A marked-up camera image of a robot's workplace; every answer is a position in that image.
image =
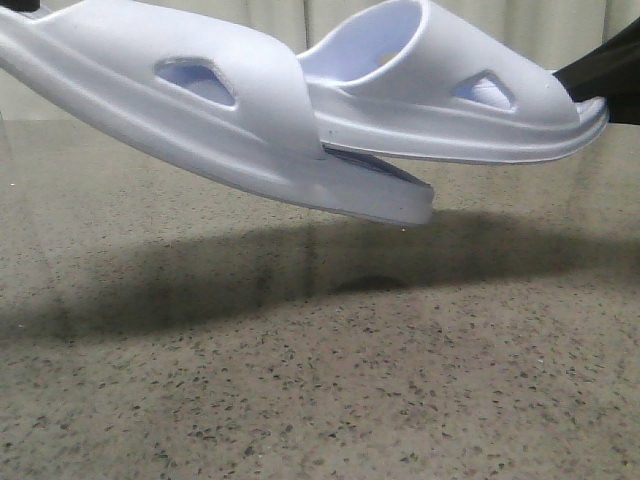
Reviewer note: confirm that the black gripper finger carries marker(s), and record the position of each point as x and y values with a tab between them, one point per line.
24	5
610	71

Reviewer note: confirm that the pale blue slipper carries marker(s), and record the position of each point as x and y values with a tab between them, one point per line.
410	79
217	99

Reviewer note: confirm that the beige curtain backdrop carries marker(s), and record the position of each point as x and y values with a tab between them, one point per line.
550	33

